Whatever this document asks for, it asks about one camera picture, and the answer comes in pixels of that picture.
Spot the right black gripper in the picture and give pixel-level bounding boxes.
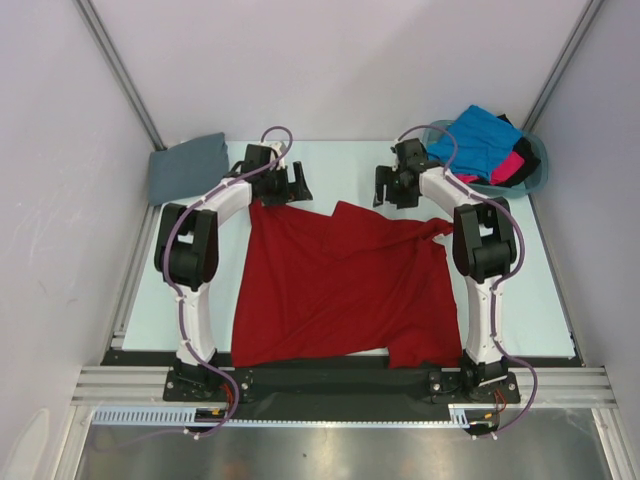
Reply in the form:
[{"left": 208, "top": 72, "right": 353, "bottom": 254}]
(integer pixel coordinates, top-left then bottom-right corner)
[{"left": 373, "top": 165, "right": 419, "bottom": 210}]

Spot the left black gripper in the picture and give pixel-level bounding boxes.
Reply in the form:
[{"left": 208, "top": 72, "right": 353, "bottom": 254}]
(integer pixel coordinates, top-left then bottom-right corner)
[{"left": 261, "top": 162, "right": 312, "bottom": 207}]

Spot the red t shirt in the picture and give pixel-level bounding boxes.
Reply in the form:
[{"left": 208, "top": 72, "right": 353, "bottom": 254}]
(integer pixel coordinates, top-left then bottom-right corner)
[{"left": 231, "top": 202, "right": 463, "bottom": 368}]

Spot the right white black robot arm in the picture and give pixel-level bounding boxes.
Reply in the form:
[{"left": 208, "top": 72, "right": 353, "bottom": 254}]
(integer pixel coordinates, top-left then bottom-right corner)
[{"left": 373, "top": 138, "right": 517, "bottom": 401}]

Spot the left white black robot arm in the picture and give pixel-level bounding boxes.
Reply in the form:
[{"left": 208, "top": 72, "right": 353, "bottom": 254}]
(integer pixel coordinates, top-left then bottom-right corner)
[{"left": 154, "top": 140, "right": 313, "bottom": 402}]

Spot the teal plastic basket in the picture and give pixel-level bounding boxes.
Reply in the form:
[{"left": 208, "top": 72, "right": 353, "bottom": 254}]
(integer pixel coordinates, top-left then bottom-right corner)
[{"left": 422, "top": 111, "right": 548, "bottom": 198}]

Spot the blue t shirt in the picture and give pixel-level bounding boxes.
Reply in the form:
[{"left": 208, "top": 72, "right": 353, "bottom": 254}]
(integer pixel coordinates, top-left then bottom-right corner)
[{"left": 447, "top": 105, "right": 522, "bottom": 180}]

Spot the folded grey t shirt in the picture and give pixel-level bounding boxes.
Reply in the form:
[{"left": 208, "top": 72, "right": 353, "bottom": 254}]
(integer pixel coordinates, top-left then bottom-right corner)
[{"left": 147, "top": 132, "right": 230, "bottom": 206}]

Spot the pink t shirt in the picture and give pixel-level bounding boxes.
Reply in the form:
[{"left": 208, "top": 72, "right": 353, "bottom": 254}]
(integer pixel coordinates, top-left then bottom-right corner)
[{"left": 456, "top": 152, "right": 525, "bottom": 188}]

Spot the black t shirt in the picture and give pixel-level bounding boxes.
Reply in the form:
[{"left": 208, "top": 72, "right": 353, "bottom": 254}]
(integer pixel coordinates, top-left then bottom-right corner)
[{"left": 507, "top": 133, "right": 542, "bottom": 191}]

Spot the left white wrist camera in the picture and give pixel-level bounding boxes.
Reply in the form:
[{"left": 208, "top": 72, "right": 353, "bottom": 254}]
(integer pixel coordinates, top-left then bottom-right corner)
[{"left": 264, "top": 141, "right": 288, "bottom": 163}]

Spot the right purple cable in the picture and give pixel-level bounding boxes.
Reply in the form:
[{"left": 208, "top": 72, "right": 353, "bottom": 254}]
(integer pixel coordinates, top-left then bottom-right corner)
[{"left": 394, "top": 124, "right": 540, "bottom": 440}]

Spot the purple cable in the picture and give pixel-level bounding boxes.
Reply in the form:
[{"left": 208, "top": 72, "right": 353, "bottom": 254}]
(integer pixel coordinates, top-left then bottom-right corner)
[
  {"left": 394, "top": 124, "right": 540, "bottom": 440},
  {"left": 164, "top": 125, "right": 294, "bottom": 442}
]

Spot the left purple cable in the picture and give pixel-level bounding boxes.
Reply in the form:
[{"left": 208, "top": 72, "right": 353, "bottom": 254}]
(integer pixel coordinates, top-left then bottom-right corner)
[{"left": 164, "top": 125, "right": 294, "bottom": 442}]

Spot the left aluminium corner post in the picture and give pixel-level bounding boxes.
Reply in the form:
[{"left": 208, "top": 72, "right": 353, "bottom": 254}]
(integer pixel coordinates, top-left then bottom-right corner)
[{"left": 72, "top": 0, "right": 166, "bottom": 151}]

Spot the aluminium corner post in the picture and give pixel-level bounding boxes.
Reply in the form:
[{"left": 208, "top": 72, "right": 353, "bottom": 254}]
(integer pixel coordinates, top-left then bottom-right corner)
[
  {"left": 72, "top": 0, "right": 166, "bottom": 151},
  {"left": 522, "top": 0, "right": 606, "bottom": 131}
]

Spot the right white cable duct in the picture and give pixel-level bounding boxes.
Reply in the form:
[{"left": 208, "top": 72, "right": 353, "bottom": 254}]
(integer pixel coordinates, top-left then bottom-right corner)
[{"left": 448, "top": 403, "right": 500, "bottom": 429}]

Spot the white cable duct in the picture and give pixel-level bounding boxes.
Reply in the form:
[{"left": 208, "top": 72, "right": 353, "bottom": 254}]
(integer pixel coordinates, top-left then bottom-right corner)
[
  {"left": 448, "top": 403, "right": 500, "bottom": 429},
  {"left": 93, "top": 406, "right": 227, "bottom": 427}
]

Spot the aluminium front rail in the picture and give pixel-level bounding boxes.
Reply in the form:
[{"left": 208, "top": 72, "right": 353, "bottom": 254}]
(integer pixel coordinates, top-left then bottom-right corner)
[{"left": 71, "top": 366, "right": 617, "bottom": 409}]

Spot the right aluminium corner post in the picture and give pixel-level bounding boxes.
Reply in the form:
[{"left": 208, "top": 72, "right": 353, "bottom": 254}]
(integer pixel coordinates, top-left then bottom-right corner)
[{"left": 522, "top": 0, "right": 606, "bottom": 131}]

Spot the left white cable duct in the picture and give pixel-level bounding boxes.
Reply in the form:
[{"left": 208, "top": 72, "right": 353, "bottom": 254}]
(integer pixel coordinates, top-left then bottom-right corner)
[{"left": 93, "top": 406, "right": 227, "bottom": 427}]

